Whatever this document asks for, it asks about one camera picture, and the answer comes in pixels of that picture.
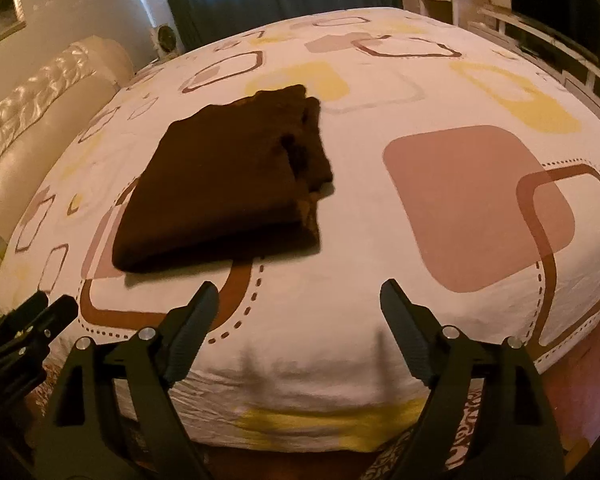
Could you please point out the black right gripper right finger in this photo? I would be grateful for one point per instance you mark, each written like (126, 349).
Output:
(515, 435)

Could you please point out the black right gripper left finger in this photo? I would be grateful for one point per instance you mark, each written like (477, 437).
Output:
(166, 352)

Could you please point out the brown argyle knit sweater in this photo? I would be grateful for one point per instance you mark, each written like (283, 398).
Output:
(231, 182)

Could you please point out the floral patterned bed skirt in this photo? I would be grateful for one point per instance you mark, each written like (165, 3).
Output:
(430, 439)

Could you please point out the cream tufted leather headboard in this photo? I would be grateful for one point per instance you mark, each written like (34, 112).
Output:
(42, 116)

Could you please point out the patterned white bed sheet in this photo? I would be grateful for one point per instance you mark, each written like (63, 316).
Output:
(460, 170)

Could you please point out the framed wedding photo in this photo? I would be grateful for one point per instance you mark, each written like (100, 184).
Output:
(12, 18)

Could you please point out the small round desk fan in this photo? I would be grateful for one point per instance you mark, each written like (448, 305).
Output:
(165, 40)

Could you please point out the white tv stand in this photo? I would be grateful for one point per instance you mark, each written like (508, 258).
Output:
(576, 68)

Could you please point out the black flat screen television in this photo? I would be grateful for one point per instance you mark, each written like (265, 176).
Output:
(555, 10)

